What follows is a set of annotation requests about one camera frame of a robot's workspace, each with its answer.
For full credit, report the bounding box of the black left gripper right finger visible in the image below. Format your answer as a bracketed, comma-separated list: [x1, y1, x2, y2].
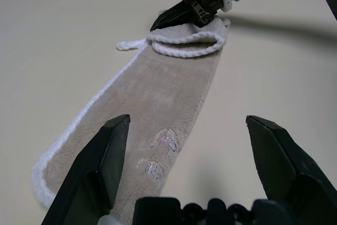
[245, 114, 337, 225]

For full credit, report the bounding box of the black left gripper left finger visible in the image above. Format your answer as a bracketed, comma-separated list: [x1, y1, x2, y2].
[41, 113, 131, 225]

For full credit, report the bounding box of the beige towel white trim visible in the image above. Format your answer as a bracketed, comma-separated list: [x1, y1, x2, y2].
[31, 16, 232, 225]

